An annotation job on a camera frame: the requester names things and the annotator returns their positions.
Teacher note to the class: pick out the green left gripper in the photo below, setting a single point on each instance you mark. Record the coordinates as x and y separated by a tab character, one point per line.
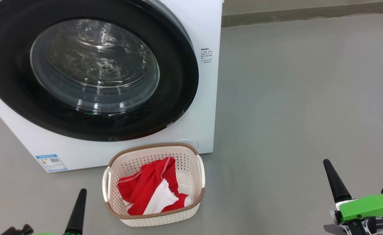
48	234

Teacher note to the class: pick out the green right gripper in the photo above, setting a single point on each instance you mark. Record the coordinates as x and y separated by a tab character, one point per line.
367	207

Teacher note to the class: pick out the red and white garment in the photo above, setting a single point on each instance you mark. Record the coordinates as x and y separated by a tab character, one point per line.
145	186

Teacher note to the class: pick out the black washer door glass window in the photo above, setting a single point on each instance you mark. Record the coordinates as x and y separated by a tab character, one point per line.
178	75

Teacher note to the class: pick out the cream perforated laundry basket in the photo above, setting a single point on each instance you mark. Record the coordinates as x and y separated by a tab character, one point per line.
159	220

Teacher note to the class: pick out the white front-load washing machine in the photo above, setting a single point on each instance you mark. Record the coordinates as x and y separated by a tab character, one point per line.
207	107

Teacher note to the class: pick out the blue energy label sticker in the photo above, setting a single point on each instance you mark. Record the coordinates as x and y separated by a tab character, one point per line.
51	162

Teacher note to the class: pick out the round filter cover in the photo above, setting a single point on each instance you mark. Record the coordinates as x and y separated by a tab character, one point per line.
188	144

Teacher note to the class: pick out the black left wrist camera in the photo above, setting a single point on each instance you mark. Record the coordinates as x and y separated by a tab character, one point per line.
18	230

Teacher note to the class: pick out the grey wall baseboard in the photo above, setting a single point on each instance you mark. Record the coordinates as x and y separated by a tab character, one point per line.
309	14

